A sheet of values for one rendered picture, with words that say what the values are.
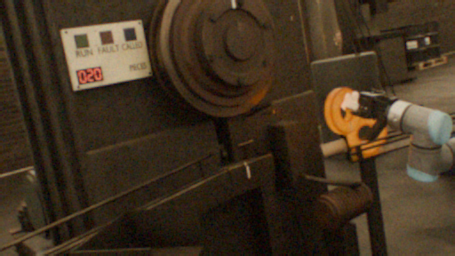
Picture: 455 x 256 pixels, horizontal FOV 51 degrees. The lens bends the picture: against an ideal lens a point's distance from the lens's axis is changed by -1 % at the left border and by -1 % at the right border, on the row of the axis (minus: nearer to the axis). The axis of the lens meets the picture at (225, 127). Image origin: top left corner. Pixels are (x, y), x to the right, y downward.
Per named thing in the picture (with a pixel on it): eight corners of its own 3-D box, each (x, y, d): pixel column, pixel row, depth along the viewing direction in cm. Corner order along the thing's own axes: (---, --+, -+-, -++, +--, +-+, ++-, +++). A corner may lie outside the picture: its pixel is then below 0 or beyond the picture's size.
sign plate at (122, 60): (73, 91, 143) (59, 30, 140) (149, 76, 158) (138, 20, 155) (75, 90, 141) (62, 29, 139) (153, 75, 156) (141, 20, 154)
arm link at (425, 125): (435, 151, 135) (440, 118, 131) (396, 139, 144) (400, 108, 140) (452, 142, 140) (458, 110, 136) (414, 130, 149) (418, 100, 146)
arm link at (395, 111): (414, 129, 149) (395, 136, 143) (400, 124, 153) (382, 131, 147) (418, 101, 146) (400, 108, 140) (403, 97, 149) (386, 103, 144)
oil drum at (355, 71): (310, 158, 452) (295, 64, 439) (350, 142, 486) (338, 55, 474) (363, 163, 404) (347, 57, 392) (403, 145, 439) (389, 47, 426)
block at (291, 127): (275, 186, 184) (264, 124, 181) (290, 180, 189) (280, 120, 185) (294, 188, 176) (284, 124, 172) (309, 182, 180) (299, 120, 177)
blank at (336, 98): (319, 97, 159) (326, 96, 157) (347, 83, 168) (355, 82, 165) (331, 140, 163) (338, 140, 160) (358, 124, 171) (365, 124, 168)
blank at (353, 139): (363, 161, 182) (365, 163, 179) (334, 132, 180) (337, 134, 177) (392, 132, 181) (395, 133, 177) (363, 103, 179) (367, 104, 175)
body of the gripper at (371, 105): (371, 88, 157) (403, 96, 149) (368, 113, 161) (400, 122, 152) (356, 92, 153) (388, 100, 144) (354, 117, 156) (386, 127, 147)
